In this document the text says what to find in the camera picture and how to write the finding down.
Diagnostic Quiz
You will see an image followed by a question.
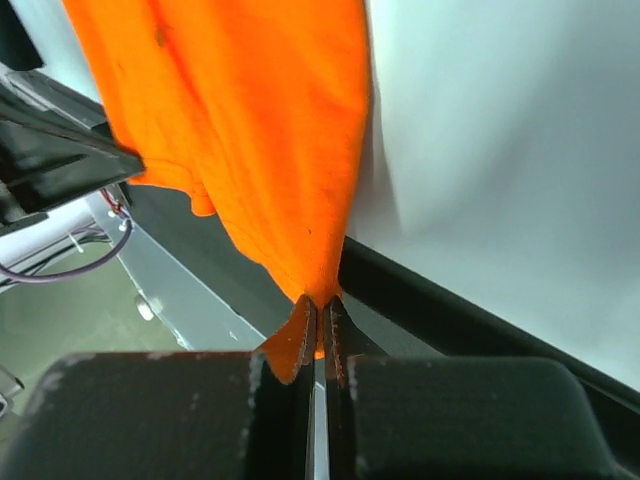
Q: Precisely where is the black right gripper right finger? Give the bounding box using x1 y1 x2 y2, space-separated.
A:
323 299 639 479

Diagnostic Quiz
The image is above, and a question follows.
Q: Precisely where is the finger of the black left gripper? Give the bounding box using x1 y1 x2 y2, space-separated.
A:
1 94 144 225

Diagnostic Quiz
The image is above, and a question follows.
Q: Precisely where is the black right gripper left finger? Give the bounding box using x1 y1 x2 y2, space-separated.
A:
1 296 317 479

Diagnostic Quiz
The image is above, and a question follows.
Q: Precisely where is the orange t-shirt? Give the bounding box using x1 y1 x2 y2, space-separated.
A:
64 1 370 383

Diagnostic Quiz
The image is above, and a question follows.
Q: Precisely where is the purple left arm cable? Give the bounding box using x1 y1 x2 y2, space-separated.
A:
0 214 135 285

